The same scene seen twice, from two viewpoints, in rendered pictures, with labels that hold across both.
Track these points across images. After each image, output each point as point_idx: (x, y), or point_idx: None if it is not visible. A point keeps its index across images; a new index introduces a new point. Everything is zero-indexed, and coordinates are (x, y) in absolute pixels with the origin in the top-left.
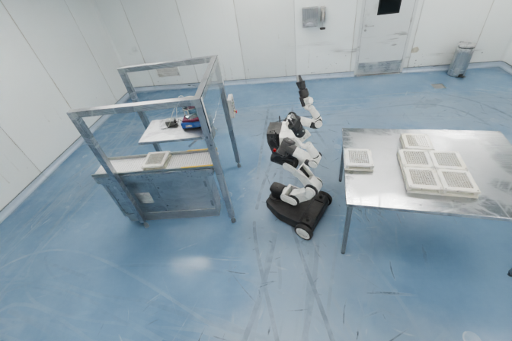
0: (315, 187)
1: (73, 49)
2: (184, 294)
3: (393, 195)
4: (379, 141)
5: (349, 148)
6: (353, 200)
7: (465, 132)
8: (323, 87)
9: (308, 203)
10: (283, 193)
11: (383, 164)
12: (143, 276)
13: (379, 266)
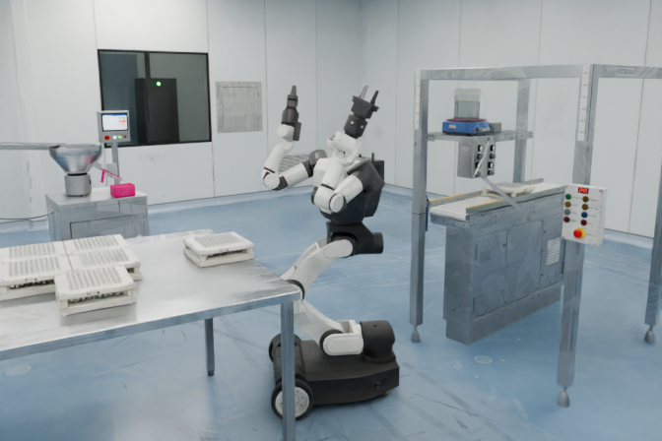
0: (280, 276)
1: None
2: (369, 290)
3: (143, 243)
4: (186, 288)
5: (249, 267)
6: (200, 231)
7: None
8: None
9: (308, 363)
10: (352, 320)
11: (166, 264)
12: (429, 283)
13: (146, 381)
